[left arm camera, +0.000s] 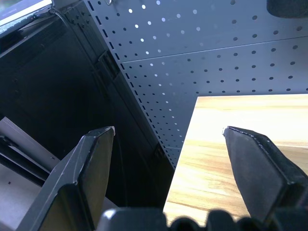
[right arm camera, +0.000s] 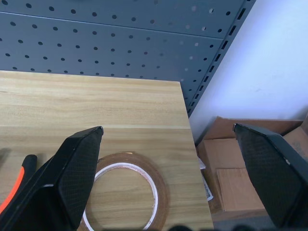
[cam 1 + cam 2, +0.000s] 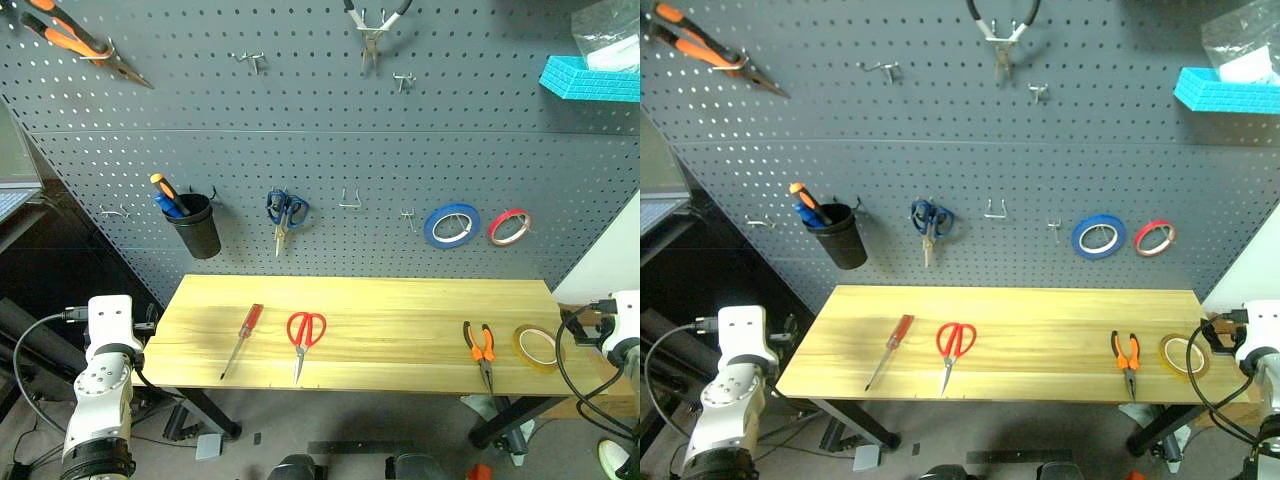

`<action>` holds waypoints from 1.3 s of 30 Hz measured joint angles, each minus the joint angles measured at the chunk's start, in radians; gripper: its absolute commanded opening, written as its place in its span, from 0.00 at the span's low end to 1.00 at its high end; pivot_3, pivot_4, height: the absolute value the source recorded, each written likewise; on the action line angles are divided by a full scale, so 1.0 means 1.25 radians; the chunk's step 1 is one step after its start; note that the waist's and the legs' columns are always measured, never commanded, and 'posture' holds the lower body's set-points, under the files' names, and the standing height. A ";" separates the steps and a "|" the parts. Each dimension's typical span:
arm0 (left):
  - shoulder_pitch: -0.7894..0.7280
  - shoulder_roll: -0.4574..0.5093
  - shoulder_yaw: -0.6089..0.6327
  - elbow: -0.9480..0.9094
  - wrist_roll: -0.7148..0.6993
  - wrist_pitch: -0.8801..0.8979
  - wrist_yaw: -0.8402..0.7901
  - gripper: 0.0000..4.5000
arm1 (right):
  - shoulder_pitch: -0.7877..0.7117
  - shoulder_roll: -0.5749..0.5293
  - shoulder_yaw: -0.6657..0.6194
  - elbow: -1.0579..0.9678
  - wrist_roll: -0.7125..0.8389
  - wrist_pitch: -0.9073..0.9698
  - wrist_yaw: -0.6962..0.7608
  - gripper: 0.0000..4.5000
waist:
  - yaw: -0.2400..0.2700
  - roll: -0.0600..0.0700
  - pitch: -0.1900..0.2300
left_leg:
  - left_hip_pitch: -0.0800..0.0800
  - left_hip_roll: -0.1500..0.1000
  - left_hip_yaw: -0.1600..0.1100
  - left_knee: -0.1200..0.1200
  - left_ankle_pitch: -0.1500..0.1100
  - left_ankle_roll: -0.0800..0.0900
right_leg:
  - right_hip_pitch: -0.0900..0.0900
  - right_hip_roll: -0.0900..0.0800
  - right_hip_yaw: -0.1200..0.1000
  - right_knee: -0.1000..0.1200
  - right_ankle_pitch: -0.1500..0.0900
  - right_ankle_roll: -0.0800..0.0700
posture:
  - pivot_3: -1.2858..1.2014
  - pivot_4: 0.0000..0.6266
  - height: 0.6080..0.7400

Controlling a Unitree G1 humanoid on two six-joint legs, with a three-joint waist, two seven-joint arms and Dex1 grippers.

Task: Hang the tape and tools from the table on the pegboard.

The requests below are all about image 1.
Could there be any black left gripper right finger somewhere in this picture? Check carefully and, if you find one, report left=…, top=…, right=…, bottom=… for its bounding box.
left=221, top=126, right=308, bottom=223

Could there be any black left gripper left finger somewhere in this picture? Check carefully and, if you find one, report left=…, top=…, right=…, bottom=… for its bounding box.
left=16, top=126, right=116, bottom=231

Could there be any grey perforated metal panel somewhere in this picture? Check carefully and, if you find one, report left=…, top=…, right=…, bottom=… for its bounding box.
left=83, top=0, right=308, bottom=170

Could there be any computer monitor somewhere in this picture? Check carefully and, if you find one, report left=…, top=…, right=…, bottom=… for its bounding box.
left=0, top=0, right=54, bottom=33

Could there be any grey aluminium frame rail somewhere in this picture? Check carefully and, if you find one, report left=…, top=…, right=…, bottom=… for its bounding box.
left=0, top=116, right=61, bottom=187

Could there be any black cable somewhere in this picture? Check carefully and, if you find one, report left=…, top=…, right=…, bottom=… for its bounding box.
left=48, top=7, right=70, bottom=24

